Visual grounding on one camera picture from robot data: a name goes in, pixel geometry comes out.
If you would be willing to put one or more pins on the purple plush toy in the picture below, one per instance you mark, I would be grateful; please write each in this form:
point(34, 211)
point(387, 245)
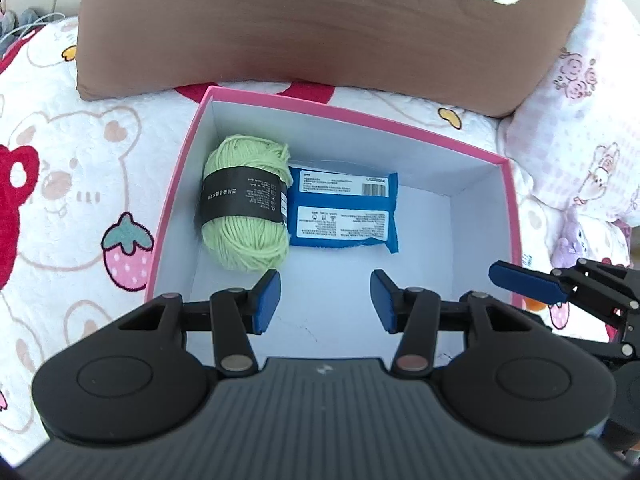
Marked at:
point(583, 237)

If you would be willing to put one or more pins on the blue wet wipes pack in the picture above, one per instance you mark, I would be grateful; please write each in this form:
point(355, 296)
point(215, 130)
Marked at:
point(331, 210)

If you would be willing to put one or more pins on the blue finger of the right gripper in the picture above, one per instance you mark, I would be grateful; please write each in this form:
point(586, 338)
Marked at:
point(545, 288)

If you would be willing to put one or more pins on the white cartoon bear blanket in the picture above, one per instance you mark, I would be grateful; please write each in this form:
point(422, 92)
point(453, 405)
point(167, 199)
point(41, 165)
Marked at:
point(111, 219)

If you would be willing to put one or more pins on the brown embroidered pillow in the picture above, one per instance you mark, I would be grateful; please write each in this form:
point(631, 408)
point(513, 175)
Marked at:
point(482, 55)

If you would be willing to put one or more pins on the orange makeup sponge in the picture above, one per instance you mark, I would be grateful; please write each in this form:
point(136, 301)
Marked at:
point(534, 305)

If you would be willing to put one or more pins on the pink cardboard box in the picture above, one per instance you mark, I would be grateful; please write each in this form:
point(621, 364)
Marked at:
point(456, 215)

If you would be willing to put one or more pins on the pink checkered cartoon pillow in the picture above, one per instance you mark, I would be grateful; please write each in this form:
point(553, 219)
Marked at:
point(575, 139)

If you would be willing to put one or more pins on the green yarn ball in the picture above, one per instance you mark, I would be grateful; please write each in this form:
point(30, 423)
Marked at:
point(243, 208)

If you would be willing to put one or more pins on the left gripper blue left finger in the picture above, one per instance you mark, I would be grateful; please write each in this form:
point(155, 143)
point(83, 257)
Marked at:
point(237, 313)

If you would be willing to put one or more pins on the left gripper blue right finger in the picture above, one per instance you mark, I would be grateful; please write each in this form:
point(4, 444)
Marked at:
point(412, 312)

